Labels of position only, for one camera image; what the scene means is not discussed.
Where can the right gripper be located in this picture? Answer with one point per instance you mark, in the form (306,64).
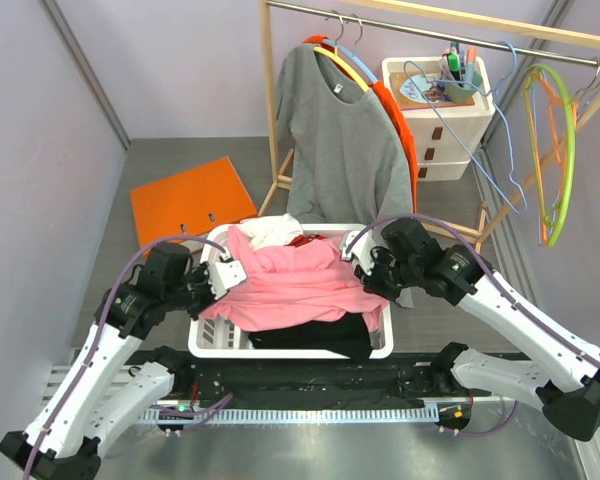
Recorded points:
(372,281)

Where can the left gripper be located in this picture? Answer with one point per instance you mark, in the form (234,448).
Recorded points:
(202,272)

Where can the pink t shirt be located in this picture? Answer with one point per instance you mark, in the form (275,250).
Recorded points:
(287,286)

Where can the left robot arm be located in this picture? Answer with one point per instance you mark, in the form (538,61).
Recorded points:
(78,426)

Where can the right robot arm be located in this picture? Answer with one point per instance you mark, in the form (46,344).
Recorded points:
(560,376)

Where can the yellow hanger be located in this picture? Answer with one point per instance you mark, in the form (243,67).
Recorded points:
(343,66)

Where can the orange plastic hanger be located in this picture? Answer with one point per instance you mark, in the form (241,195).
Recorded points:
(555,125)

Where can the white laundry basket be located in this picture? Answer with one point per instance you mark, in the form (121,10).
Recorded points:
(219,338)

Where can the black garment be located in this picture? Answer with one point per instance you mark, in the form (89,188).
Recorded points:
(347,336)

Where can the orange binder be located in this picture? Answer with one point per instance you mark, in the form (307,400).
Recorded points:
(192,202)

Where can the red printed garment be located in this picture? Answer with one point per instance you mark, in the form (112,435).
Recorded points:
(302,239)

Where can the white garment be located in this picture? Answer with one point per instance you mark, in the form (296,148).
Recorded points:
(268,231)

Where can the grey sweatshirt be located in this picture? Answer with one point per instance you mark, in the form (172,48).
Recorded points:
(349,163)

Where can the white drawer unit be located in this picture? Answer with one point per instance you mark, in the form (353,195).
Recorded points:
(445,138)

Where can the orange garment on rack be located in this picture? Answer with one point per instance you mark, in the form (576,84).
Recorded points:
(395,115)

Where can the picture card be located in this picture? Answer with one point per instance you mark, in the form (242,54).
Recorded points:
(418,91)

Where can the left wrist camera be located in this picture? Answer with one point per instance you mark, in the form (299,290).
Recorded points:
(225,275)

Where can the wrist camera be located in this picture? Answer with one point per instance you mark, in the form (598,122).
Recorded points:
(356,248)
(225,275)

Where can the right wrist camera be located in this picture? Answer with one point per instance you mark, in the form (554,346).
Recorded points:
(356,248)

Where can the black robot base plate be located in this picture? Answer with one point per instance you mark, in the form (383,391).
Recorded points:
(402,380)

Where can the slotted cable duct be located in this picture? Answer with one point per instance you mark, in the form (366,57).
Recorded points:
(243,417)

